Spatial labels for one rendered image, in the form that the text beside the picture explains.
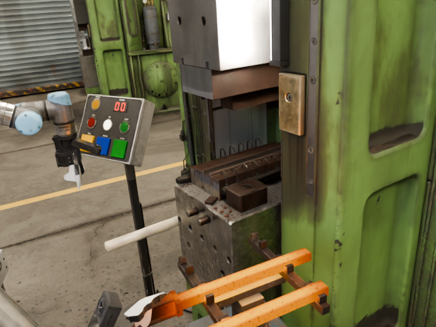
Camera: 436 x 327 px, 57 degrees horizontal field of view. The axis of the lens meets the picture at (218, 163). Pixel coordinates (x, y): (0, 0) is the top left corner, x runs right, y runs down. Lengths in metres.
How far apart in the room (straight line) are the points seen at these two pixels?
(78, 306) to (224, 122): 1.43
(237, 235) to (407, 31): 0.79
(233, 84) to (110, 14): 4.93
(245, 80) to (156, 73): 4.86
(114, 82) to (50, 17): 3.24
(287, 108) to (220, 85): 0.23
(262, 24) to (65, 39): 8.04
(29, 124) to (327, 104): 0.91
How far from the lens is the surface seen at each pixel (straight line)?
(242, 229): 1.31
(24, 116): 1.41
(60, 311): 2.56
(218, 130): 1.64
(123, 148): 1.72
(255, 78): 1.37
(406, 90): 1.38
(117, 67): 6.20
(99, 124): 1.86
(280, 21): 1.16
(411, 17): 1.34
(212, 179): 1.41
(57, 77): 9.23
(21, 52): 9.13
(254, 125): 1.75
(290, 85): 1.17
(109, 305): 0.70
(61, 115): 1.55
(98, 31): 6.09
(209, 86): 1.29
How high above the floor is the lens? 1.56
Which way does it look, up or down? 22 degrees down
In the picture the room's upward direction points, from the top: 4 degrees counter-clockwise
